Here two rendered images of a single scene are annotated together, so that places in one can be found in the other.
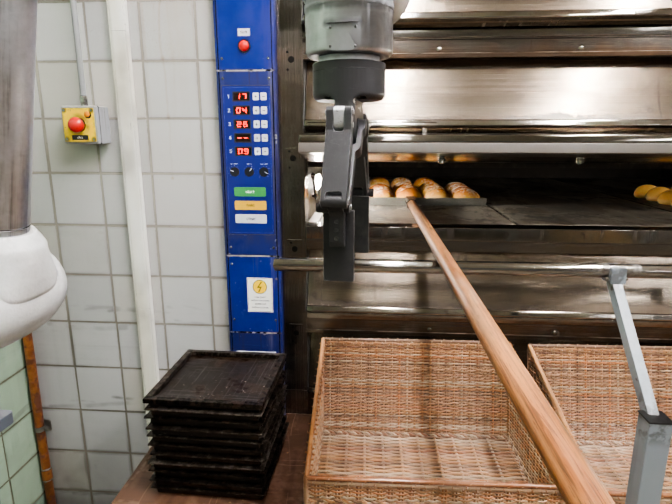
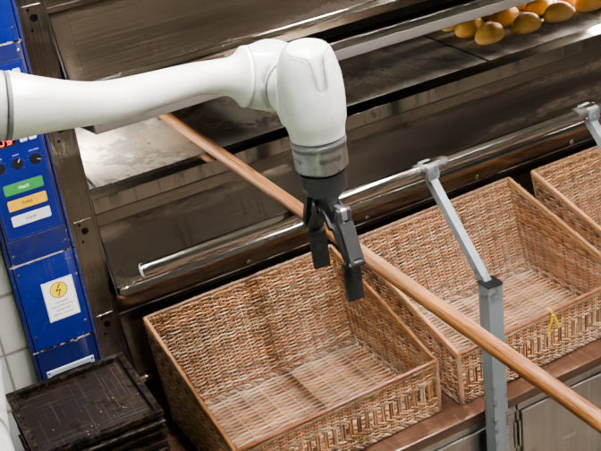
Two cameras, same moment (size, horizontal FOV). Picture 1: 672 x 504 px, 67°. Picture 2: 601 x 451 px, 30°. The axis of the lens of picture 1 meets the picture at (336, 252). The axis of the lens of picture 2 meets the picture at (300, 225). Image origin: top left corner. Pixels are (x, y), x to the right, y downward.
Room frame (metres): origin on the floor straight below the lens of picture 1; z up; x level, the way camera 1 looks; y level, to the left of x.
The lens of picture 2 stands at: (-0.86, 0.84, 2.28)
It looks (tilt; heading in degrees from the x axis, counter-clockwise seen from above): 28 degrees down; 331
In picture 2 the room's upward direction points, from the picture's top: 8 degrees counter-clockwise
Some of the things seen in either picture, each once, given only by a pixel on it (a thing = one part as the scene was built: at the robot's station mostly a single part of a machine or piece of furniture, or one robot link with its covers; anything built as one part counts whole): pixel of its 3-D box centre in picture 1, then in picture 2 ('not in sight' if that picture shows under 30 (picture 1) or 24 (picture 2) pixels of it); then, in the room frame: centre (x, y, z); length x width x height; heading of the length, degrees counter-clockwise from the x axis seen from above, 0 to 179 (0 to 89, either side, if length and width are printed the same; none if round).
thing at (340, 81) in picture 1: (348, 108); (325, 193); (0.56, -0.01, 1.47); 0.08 x 0.07 x 0.09; 170
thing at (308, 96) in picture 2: not in sight; (308, 88); (0.57, -0.02, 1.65); 0.13 x 0.11 x 0.16; 168
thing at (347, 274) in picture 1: (338, 245); (353, 280); (0.49, 0.00, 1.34); 0.03 x 0.01 x 0.07; 80
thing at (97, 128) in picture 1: (86, 125); not in sight; (1.45, 0.69, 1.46); 0.10 x 0.07 x 0.10; 86
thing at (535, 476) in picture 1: (422, 425); (291, 362); (1.16, -0.22, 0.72); 0.56 x 0.49 x 0.28; 87
